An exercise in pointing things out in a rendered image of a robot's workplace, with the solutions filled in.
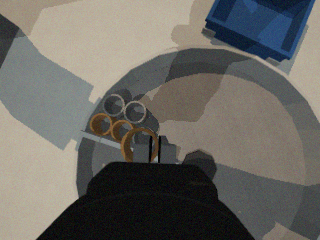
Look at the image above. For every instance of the blue square tray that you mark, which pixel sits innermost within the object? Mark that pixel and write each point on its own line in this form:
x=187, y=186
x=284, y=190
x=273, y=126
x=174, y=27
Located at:
x=279, y=24

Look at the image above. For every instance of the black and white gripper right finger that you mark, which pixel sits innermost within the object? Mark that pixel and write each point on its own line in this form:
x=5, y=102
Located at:
x=166, y=151

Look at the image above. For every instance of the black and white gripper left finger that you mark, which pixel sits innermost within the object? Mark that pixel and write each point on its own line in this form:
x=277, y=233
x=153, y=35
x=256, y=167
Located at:
x=142, y=151

